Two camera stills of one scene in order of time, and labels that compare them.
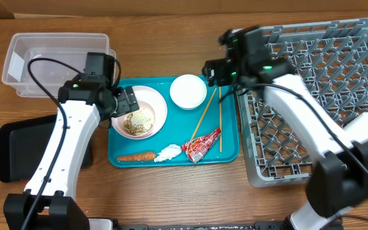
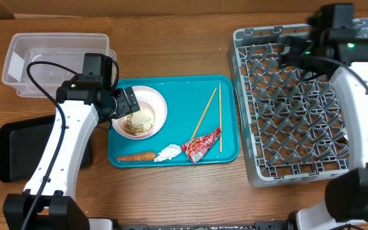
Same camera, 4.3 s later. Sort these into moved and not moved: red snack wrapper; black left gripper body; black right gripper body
Moved: black right gripper body
Not moved: black left gripper body; red snack wrapper
